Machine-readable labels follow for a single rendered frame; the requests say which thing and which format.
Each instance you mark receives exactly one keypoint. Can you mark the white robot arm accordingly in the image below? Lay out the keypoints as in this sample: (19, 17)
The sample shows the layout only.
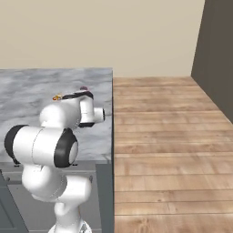
(42, 145)

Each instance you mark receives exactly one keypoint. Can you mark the grey counter cabinet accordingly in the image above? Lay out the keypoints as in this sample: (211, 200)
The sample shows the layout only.
(104, 194)

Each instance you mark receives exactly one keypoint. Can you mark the grey cabinet door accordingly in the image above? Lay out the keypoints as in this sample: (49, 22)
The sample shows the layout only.
(33, 209)

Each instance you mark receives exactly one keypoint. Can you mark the small purple object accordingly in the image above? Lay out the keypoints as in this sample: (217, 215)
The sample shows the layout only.
(83, 88)

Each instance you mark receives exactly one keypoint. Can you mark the small orange yellow object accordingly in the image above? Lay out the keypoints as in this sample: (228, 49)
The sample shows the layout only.
(56, 97)

